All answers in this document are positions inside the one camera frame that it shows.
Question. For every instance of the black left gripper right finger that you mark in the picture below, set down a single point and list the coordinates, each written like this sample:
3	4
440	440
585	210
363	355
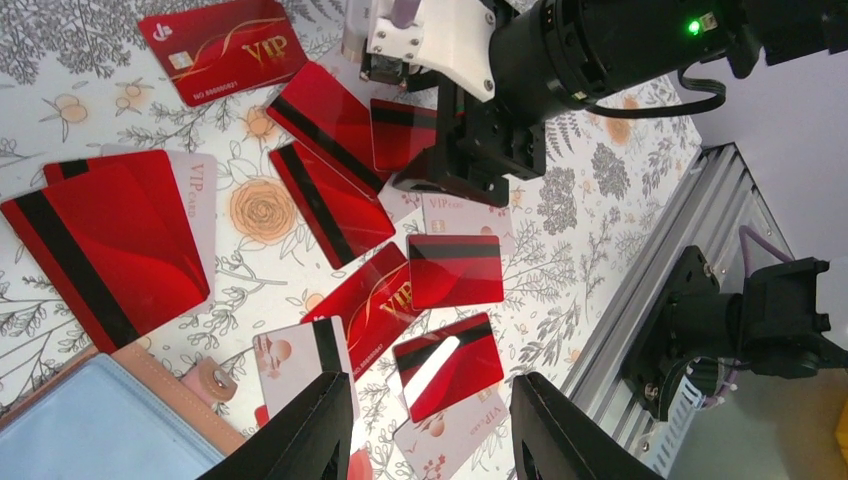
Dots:
554	439

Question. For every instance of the red card pair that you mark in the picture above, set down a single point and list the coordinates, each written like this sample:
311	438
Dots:
113	237

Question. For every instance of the red card black stripe upright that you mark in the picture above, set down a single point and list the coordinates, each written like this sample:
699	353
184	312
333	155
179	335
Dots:
345	222

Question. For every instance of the white vip card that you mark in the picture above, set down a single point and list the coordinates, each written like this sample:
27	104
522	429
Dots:
449	215
182	190

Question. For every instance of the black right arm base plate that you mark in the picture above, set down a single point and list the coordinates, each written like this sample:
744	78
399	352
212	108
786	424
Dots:
687	320

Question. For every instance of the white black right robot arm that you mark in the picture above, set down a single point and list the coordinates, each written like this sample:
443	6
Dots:
502	74

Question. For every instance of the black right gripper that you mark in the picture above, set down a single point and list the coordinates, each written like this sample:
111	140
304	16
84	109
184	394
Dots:
477	146

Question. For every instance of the white VIP card centre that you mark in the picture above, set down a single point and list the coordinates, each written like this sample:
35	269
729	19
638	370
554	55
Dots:
449	215

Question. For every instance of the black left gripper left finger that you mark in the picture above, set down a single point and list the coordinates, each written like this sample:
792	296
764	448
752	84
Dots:
310	438

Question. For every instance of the white VIP card left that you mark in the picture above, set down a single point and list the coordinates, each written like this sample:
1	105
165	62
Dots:
182	190

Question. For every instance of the tan leather card holder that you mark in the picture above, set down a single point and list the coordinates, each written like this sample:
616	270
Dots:
119	416

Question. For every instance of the white card black stripe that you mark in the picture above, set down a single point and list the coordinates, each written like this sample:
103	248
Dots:
289	359

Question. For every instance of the white floral card bottom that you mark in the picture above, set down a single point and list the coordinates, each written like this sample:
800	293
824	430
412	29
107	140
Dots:
436	447

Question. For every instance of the red card black stripe middle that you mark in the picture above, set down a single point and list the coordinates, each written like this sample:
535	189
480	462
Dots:
321	113

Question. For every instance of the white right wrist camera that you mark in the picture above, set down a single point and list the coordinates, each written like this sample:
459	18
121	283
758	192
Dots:
410	43

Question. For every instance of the red VIP card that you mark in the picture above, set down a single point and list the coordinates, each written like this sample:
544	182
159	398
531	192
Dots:
375	306
212	52

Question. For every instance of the red card black stripe right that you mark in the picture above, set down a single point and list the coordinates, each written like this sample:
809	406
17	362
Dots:
454	270

